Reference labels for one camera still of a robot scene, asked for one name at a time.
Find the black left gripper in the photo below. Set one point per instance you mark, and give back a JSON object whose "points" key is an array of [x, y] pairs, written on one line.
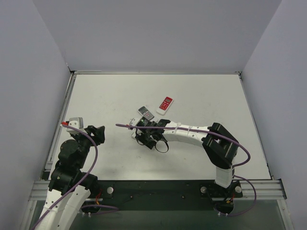
{"points": [[91, 133]]}

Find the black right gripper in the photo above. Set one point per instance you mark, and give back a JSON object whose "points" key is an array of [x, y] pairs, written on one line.
{"points": [[143, 133]]}

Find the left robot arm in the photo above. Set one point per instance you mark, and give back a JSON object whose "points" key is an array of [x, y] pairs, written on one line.
{"points": [[69, 187]]}

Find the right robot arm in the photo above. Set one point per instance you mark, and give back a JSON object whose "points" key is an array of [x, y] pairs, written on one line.
{"points": [[214, 139]]}

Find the grey white remote control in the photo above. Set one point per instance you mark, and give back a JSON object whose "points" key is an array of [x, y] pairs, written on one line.
{"points": [[144, 112]]}

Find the red white remote control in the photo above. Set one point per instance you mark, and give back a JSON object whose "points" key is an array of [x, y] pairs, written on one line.
{"points": [[164, 106]]}

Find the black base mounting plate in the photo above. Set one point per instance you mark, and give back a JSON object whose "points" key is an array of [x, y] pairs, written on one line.
{"points": [[156, 195]]}

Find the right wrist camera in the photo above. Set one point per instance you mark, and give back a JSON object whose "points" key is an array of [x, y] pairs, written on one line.
{"points": [[134, 121]]}

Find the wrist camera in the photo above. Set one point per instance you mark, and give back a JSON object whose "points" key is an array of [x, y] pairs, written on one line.
{"points": [[72, 124], [134, 121]]}

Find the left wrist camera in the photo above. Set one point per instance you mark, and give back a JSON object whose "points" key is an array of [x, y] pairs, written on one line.
{"points": [[72, 124]]}

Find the aluminium table frame rail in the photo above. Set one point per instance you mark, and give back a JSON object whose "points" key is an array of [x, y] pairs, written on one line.
{"points": [[102, 98]]}

